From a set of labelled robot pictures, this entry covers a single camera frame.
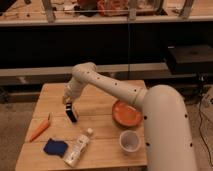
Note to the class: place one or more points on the black box on shelf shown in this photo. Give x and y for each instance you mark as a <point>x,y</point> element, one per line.
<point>196,59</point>

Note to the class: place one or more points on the clear plastic cup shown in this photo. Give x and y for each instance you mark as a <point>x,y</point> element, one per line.
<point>129,141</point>

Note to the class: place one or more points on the wooden shelf rack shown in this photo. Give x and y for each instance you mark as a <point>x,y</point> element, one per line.
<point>35,51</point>

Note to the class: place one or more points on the blue sponge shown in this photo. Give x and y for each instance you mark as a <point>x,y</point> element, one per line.
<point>55,147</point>

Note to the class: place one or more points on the orange bowl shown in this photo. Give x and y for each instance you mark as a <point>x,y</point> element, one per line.
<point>125,115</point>

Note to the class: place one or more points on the orange carrot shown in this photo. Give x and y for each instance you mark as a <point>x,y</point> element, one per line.
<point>40,129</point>

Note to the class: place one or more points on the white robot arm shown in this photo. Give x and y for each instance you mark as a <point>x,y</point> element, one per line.
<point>167,130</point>

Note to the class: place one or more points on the white plastic bottle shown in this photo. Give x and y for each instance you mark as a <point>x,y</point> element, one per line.
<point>78,147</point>

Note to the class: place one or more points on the black eraser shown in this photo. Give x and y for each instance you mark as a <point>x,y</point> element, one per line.
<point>70,113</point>

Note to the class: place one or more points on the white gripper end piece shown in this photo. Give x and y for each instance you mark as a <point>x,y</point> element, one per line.
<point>70,94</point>

